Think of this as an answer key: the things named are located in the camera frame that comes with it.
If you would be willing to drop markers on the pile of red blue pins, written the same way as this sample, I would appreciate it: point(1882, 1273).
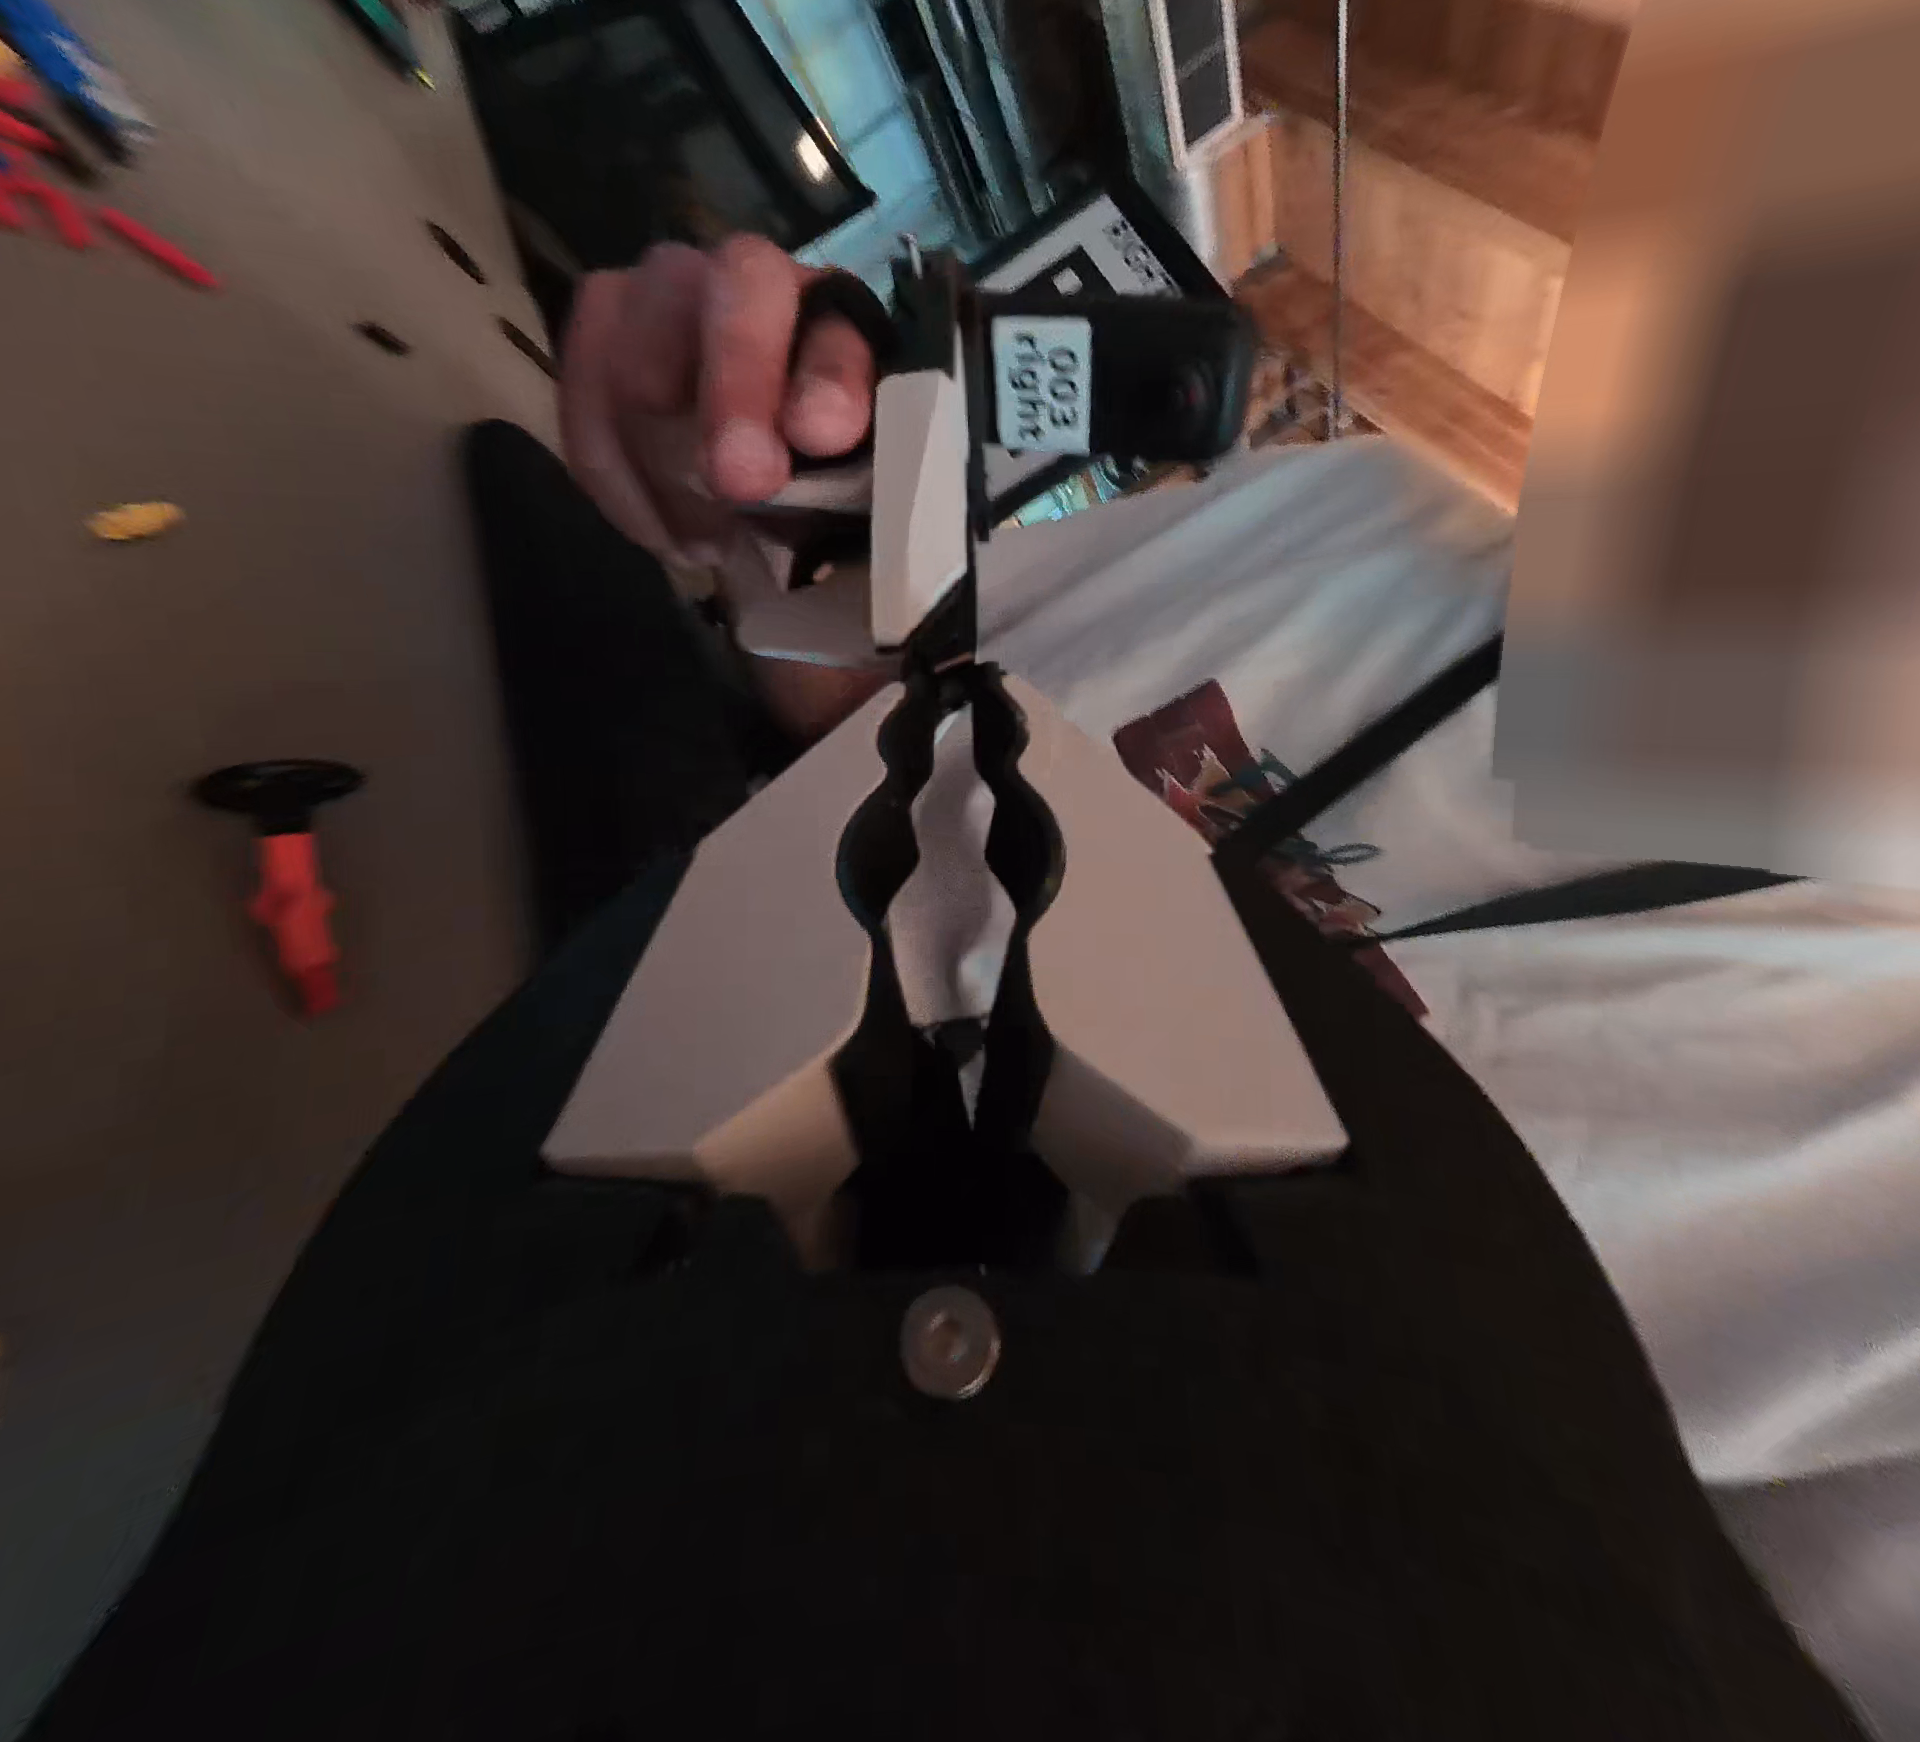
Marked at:
point(75, 211)

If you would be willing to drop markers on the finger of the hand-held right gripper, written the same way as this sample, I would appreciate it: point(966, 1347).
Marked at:
point(915, 497)

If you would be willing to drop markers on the black lego steering wheel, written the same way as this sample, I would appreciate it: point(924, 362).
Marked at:
point(278, 784)

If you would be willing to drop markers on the person's light clothing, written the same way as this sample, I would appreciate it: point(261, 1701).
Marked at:
point(1576, 1172)

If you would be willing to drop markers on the red lego axle pin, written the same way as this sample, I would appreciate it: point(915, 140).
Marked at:
point(296, 916)

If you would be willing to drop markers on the black mesh office chair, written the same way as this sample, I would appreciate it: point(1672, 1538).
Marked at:
point(643, 109)

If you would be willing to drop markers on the person's right hand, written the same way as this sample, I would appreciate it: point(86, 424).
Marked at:
point(658, 380)

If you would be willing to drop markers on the person's right forearm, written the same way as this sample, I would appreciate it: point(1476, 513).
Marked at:
point(819, 698)

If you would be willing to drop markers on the small yellow lego pin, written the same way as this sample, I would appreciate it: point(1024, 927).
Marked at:
point(133, 518)

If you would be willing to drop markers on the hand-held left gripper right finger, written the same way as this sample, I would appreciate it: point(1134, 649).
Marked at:
point(1185, 1007)

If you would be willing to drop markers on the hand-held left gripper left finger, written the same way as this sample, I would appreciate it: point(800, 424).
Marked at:
point(707, 1007)

